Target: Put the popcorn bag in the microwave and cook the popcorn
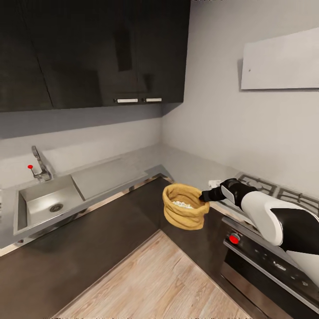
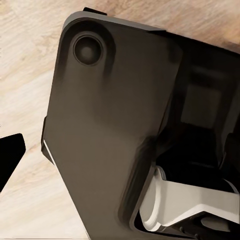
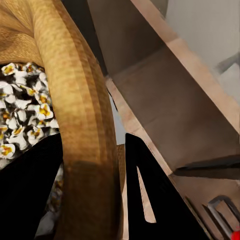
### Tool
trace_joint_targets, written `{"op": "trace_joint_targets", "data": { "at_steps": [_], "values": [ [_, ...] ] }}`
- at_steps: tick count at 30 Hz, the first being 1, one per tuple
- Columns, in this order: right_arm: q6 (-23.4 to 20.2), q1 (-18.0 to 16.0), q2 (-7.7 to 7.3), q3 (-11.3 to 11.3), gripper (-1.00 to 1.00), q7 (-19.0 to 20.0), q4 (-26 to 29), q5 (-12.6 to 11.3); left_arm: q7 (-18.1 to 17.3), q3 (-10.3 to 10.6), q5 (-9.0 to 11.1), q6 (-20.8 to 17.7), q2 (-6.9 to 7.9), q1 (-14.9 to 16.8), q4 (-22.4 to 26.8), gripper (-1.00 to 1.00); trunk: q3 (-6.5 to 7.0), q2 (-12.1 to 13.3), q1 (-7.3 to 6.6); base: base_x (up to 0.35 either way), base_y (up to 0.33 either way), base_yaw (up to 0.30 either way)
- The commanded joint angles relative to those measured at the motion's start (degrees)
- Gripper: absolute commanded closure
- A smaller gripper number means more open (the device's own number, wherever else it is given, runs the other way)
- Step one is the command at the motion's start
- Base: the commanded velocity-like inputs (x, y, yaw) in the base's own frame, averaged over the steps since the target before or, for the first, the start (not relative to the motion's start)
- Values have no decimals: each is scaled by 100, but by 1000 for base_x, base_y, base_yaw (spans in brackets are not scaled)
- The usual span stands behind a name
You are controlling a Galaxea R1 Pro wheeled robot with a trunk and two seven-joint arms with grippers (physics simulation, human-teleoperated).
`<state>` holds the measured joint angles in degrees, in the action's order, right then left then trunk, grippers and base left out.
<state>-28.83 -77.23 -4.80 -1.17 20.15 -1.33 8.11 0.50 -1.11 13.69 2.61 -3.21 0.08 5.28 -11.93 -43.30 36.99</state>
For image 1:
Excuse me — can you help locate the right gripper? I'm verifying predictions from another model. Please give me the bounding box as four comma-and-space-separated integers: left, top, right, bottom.
199, 188, 221, 202

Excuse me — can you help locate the popcorn bag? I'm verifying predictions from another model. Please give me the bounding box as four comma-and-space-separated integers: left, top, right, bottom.
163, 183, 210, 230

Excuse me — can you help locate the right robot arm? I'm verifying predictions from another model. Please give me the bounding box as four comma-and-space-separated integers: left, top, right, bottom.
199, 178, 319, 288

